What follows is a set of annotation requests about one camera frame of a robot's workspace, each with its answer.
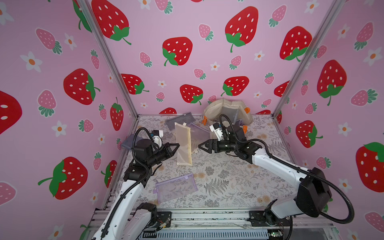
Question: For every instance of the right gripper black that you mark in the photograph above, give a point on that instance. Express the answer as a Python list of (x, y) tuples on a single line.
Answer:
[(214, 145)]

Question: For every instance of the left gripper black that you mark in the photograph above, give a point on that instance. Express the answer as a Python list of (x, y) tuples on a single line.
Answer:
[(165, 150)]

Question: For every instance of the yellow-trim mesh pouch bottom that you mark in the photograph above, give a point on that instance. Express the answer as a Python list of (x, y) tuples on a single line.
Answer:
[(183, 138)]

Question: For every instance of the purple mesh pouch bottom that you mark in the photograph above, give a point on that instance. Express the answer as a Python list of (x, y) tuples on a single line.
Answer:
[(175, 188)]

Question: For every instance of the purple mesh pouch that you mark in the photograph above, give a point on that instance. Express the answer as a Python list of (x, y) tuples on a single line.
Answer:
[(198, 136), (175, 188)]

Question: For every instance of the beige canvas bag orange handles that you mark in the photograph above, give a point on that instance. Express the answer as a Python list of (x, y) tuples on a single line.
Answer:
[(237, 111)]

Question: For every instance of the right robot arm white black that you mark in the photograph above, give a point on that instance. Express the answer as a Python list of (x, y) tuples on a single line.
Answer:
[(313, 191)]

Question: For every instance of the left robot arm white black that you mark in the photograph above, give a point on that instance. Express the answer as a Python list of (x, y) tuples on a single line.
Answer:
[(115, 224)]

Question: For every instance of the purple mesh pouch back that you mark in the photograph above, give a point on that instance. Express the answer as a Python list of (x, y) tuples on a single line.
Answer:
[(198, 136)]

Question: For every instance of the grey mesh pouch far back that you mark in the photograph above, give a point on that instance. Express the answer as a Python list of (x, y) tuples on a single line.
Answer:
[(181, 119)]

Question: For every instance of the grey mesh pouch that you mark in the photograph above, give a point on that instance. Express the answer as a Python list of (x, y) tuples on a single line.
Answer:
[(181, 119), (128, 142)]

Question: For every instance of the grey mesh pouch left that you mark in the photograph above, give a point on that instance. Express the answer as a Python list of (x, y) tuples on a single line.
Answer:
[(128, 142)]

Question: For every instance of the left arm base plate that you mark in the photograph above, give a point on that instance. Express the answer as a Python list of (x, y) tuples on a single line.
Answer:
[(159, 219)]

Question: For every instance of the aluminium frame rail front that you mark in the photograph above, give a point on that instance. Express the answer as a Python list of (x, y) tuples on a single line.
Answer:
[(220, 218)]

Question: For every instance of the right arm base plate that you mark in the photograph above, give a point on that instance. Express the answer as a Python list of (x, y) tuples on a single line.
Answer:
[(263, 219)]

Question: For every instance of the left frame post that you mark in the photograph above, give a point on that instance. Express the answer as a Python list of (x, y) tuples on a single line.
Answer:
[(90, 17)]

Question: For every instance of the frame post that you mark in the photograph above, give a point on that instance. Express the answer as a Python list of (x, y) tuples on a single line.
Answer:
[(90, 17), (324, 27)]

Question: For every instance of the right frame post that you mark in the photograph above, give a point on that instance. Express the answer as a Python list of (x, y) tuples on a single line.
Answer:
[(324, 27)]

